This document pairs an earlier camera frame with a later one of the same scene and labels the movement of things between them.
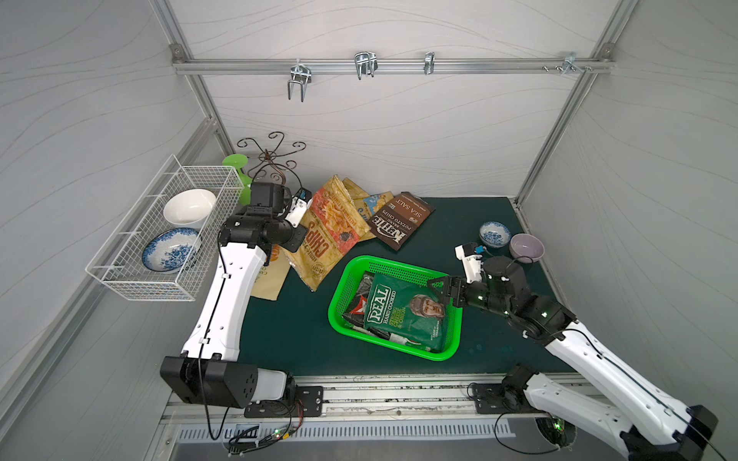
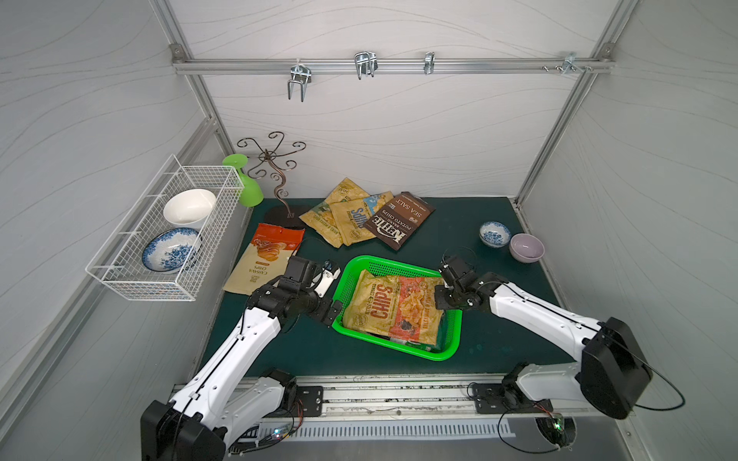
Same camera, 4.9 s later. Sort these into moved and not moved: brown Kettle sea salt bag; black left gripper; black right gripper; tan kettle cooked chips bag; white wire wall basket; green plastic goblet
Moved: tan kettle cooked chips bag; black left gripper
Not moved: brown Kettle sea salt bag; black right gripper; green plastic goblet; white wire wall basket
